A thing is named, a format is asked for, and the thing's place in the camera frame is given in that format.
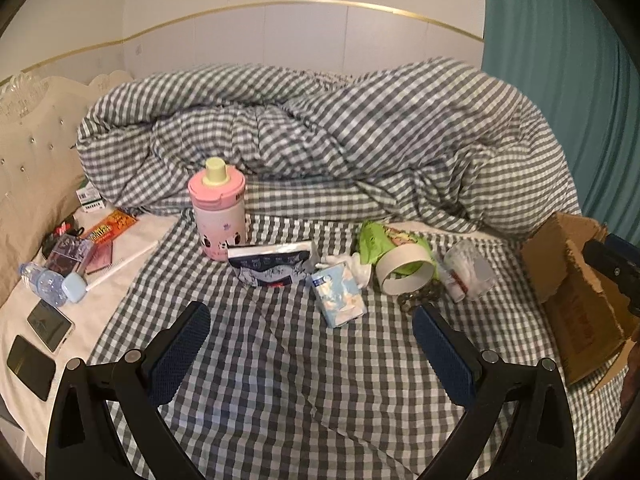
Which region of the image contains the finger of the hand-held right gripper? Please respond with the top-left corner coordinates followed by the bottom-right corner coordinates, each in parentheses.
top-left (584, 240), bottom-right (640, 317)
top-left (606, 233), bottom-right (640, 281)

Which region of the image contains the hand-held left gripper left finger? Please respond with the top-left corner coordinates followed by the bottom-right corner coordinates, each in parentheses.
top-left (46, 301), bottom-right (212, 480)

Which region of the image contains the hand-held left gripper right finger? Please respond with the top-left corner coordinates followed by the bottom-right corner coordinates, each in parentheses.
top-left (412, 303), bottom-right (583, 480)

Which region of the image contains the brown cardboard box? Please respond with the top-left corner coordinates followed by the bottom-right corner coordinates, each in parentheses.
top-left (520, 211), bottom-right (640, 393)

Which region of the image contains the grey bead bracelet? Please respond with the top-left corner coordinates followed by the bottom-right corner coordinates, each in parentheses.
top-left (398, 282), bottom-right (446, 306)

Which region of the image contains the clear cotton swab container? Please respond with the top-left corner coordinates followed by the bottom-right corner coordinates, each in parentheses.
top-left (442, 240), bottom-right (493, 302)

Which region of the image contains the beige tape roll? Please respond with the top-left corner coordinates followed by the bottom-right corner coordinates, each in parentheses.
top-left (375, 246), bottom-right (437, 295)

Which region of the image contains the light blue tissue pack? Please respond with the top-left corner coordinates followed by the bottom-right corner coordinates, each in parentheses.
top-left (311, 265), bottom-right (365, 328)

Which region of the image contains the dark blue foil packet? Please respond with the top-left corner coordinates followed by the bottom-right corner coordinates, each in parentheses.
top-left (227, 241), bottom-right (316, 287)

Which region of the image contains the grey checked bed sheet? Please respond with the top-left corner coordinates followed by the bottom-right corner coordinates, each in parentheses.
top-left (87, 180), bottom-right (626, 480)

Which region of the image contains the white stick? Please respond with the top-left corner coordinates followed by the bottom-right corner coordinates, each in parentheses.
top-left (85, 240), bottom-right (161, 291)

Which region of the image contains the pink notebook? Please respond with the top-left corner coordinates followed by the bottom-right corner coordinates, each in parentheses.
top-left (85, 240), bottom-right (123, 276)

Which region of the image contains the green snack bag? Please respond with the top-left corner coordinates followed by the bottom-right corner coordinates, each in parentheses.
top-left (356, 220), bottom-right (441, 281)

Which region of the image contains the silver smartphone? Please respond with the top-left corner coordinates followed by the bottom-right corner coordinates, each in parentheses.
top-left (26, 300), bottom-right (76, 355)

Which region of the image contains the pink water bottle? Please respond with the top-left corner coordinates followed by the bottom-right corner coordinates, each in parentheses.
top-left (187, 157), bottom-right (249, 262)

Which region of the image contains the red yellow snack packet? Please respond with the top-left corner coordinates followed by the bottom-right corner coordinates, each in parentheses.
top-left (80, 210), bottom-right (140, 243)

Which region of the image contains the purple clear plastic box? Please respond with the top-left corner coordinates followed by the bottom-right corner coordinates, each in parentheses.
top-left (47, 236), bottom-right (96, 273)

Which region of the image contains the black smartphone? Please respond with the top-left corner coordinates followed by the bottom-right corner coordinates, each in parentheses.
top-left (6, 335), bottom-right (57, 402)

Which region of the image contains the clear plastic water bottle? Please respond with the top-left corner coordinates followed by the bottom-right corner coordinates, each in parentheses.
top-left (19, 261), bottom-right (90, 307)

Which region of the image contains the black red pouch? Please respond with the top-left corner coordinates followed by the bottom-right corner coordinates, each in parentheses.
top-left (42, 215), bottom-right (86, 261)

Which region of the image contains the green white small box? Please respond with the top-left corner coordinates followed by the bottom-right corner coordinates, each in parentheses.
top-left (76, 185), bottom-right (106, 213)

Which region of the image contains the beige pillow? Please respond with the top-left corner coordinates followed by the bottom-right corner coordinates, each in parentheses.
top-left (0, 175), bottom-right (86, 306)

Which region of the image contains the teal curtain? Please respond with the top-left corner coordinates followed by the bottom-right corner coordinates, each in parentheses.
top-left (480, 0), bottom-right (640, 241)

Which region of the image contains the grey checked duvet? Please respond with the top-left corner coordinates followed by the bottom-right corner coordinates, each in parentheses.
top-left (75, 57), bottom-right (583, 241)

